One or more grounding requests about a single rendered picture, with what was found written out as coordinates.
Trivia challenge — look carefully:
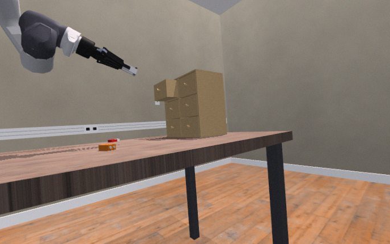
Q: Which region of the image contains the brown wooden drawer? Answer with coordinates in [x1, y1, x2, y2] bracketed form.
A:
[154, 79, 179, 102]
[167, 119, 181, 136]
[178, 72, 197, 97]
[180, 94, 198, 116]
[166, 100, 180, 119]
[181, 116, 200, 136]

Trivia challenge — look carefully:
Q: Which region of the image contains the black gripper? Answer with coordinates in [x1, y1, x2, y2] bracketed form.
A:
[76, 36, 137, 75]

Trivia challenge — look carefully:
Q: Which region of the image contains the brown wooden chest of drawers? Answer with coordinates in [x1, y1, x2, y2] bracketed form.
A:
[164, 69, 227, 137]

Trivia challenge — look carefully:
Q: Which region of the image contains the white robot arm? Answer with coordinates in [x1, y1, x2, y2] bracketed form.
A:
[0, 0, 81, 74]

